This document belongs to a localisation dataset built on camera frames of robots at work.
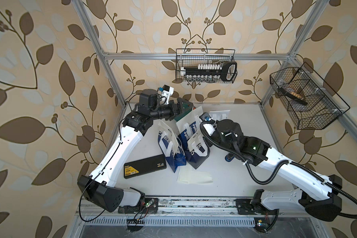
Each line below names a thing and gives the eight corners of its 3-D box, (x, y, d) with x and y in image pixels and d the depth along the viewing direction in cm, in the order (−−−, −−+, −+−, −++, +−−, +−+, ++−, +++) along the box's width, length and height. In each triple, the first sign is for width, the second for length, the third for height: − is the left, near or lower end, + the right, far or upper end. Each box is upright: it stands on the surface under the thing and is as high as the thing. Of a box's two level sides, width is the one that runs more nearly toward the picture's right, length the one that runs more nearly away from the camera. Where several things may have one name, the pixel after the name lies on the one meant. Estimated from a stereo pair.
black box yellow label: (125, 179, 85) (123, 177, 83) (125, 165, 91) (123, 163, 88) (167, 168, 90) (167, 166, 87) (165, 155, 95) (164, 153, 93)
